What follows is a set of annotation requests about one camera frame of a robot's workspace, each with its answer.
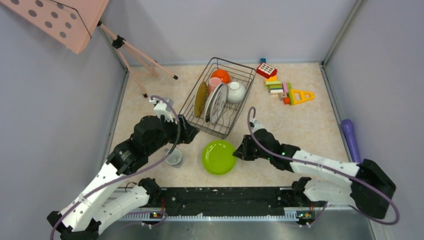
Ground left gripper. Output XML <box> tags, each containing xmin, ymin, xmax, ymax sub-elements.
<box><xmin>146</xmin><ymin>113</ymin><xmax>200</xmax><ymax>155</ymax></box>

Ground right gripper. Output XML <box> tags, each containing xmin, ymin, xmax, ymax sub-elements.
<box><xmin>233</xmin><ymin>134</ymin><xmax>272</xmax><ymax>161</ymax></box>

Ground small grey mug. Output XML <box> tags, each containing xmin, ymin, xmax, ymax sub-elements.
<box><xmin>165</xmin><ymin>148</ymin><xmax>183</xmax><ymax>168</ymax></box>

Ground white plate green red rim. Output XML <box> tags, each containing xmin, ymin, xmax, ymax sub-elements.
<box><xmin>203</xmin><ymin>83</ymin><xmax>224</xmax><ymax>123</ymax></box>

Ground woven bamboo tray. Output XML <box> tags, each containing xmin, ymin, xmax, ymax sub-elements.
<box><xmin>193</xmin><ymin>82</ymin><xmax>208</xmax><ymax>118</ymax></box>

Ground white plate red characters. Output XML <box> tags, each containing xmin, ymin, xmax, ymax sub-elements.
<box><xmin>210</xmin><ymin>83</ymin><xmax>229</xmax><ymax>125</ymax></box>

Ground white cup pink handle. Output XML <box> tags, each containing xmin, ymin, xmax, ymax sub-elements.
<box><xmin>207</xmin><ymin>77</ymin><xmax>222</xmax><ymax>95</ymax></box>

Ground white ceramic bowl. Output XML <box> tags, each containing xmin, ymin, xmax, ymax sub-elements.
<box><xmin>227</xmin><ymin>81</ymin><xmax>246</xmax><ymax>104</ymax></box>

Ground orange bowl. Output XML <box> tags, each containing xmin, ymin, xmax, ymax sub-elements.
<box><xmin>211</xmin><ymin>69</ymin><xmax>231</xmax><ymax>84</ymax></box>

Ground grey wire dish rack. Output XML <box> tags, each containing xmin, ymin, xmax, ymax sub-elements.
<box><xmin>179</xmin><ymin>57</ymin><xmax>256</xmax><ymax>139</ymax></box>

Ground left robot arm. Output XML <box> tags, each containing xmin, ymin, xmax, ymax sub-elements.
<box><xmin>47</xmin><ymin>95</ymin><xmax>199</xmax><ymax>240</ymax></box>

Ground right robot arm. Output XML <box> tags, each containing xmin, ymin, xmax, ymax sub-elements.
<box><xmin>233</xmin><ymin>120</ymin><xmax>396</xmax><ymax>220</ymax></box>

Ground yellow toy triangle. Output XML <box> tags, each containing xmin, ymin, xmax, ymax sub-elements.
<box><xmin>289</xmin><ymin>89</ymin><xmax>315</xmax><ymax>106</ymax></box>

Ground stack of coloured blocks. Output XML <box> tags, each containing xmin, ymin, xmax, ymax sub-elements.
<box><xmin>264</xmin><ymin>75</ymin><xmax>292</xmax><ymax>105</ymax></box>

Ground red toy block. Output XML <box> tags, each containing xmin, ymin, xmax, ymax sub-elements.
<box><xmin>256</xmin><ymin>62</ymin><xmax>278</xmax><ymax>79</ymax></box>

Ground pink tripod stand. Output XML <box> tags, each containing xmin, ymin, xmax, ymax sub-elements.
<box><xmin>97</xmin><ymin>20</ymin><xmax>179</xmax><ymax>98</ymax></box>

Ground pink perforated board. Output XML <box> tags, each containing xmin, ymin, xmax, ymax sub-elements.
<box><xmin>0</xmin><ymin>0</ymin><xmax>109</xmax><ymax>54</ymax></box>

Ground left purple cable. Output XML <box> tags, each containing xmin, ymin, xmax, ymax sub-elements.
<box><xmin>49</xmin><ymin>95</ymin><xmax>182</xmax><ymax>240</ymax></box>

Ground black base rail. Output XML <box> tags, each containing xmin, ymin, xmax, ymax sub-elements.
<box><xmin>129</xmin><ymin>186</ymin><xmax>327</xmax><ymax>223</ymax></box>

